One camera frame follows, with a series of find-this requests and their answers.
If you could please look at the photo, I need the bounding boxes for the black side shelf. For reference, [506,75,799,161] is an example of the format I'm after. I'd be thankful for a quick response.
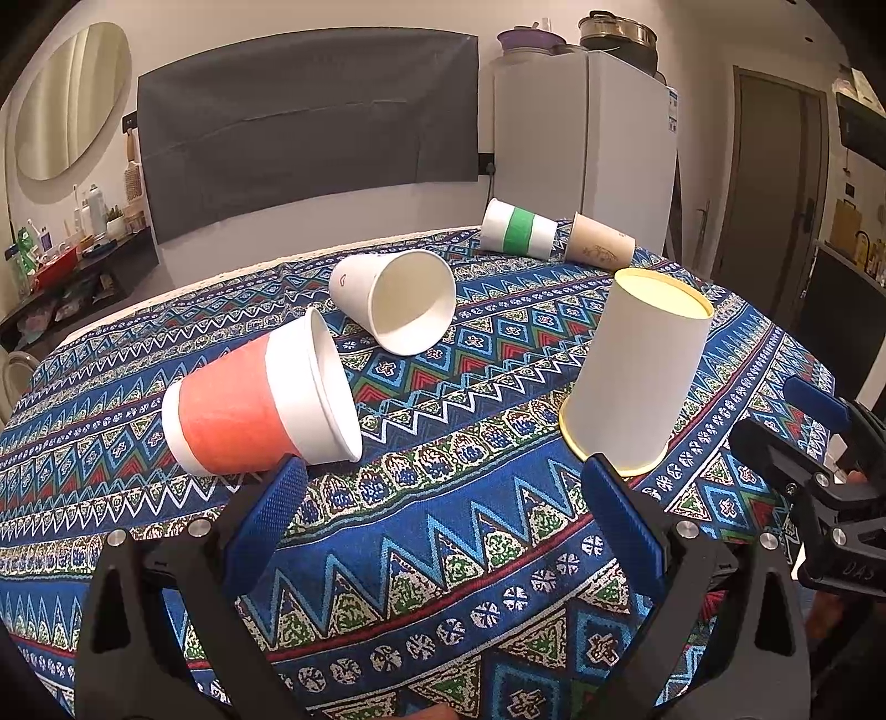
[0,227,158,351]

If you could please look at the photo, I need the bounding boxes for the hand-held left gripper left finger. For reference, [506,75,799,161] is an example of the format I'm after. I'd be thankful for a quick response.
[75,457,309,720]

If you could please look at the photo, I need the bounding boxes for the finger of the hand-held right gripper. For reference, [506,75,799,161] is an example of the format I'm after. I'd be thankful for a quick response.
[784,377,886,458]
[729,417,835,503]

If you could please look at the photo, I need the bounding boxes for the white refrigerator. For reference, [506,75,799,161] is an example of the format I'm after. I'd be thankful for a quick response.
[492,51,680,259]

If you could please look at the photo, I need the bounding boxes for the wooden cutting board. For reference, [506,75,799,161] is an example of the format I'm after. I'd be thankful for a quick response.
[830,199,863,254]

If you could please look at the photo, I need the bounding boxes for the steel cooking pot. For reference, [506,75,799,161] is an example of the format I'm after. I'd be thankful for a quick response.
[578,9,659,76]

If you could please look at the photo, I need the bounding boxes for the white cup with yellow rim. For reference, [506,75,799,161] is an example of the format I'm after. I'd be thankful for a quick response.
[559,269,714,477]

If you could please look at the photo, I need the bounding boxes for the brown paper cup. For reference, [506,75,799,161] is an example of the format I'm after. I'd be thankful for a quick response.
[563,212,636,268]

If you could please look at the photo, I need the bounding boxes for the purple bowl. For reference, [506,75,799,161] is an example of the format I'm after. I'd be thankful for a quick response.
[496,27,555,58]

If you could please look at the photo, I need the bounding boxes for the blue patterned tablecloth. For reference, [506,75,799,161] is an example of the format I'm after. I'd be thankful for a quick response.
[0,227,840,720]

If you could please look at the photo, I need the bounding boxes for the plain white paper cup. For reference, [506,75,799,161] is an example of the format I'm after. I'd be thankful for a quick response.
[328,250,458,357]

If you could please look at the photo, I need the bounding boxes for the metal chair back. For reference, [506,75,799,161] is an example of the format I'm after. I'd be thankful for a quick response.
[0,349,37,425]

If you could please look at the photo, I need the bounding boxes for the red banded paper cup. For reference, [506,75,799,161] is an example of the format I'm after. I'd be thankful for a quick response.
[161,306,364,477]

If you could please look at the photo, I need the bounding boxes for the red box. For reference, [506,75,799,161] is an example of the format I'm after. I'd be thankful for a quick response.
[34,248,80,290]

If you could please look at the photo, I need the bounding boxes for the dark grey wall cloth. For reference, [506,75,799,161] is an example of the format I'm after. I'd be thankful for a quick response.
[136,28,481,245]

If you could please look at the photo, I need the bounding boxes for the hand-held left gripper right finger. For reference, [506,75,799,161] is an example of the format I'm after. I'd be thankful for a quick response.
[581,453,812,720]

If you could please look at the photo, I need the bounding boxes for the oval wall mirror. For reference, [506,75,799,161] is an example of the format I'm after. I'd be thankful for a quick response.
[14,22,132,182]

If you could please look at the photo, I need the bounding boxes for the grey door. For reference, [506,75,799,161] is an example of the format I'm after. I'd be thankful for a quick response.
[712,65,830,282]

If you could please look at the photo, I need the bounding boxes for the woven wrapped bottle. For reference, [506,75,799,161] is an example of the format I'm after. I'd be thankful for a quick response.
[123,130,145,203]

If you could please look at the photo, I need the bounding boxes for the green banded paper cup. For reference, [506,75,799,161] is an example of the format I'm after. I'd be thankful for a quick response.
[481,198,559,260]

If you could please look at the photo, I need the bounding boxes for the black kitchen counter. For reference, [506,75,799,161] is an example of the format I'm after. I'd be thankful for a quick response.
[795,239,886,406]

